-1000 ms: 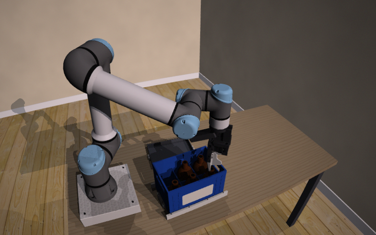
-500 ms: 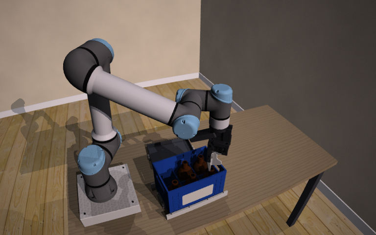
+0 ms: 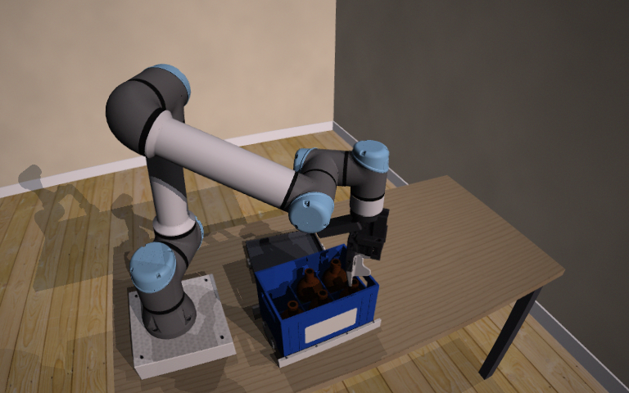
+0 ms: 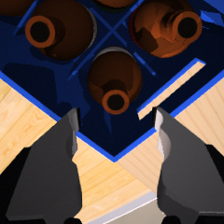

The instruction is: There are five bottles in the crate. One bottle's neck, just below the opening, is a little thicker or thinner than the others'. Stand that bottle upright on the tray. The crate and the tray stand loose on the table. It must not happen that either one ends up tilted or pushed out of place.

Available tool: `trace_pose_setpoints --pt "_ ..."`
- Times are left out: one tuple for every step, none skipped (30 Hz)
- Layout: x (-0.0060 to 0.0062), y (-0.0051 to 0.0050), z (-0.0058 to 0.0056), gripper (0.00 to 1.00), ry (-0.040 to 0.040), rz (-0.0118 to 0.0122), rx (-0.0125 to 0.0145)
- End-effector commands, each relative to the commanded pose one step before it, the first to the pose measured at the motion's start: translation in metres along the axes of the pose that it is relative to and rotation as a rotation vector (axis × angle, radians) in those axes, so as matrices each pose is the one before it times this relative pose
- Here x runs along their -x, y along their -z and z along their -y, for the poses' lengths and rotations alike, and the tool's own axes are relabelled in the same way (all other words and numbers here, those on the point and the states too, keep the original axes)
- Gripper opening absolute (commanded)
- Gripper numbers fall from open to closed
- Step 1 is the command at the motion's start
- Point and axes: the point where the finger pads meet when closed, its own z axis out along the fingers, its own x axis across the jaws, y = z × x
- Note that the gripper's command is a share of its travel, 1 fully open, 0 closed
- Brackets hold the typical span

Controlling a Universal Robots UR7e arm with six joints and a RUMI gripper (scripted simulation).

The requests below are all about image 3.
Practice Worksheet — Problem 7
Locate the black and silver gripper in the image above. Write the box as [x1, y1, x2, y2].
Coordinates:
[346, 208, 390, 287]

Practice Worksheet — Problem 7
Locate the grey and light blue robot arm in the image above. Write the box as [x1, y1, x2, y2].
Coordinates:
[106, 64, 389, 339]

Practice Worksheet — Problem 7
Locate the blue plastic crate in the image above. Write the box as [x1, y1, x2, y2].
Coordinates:
[258, 244, 379, 357]

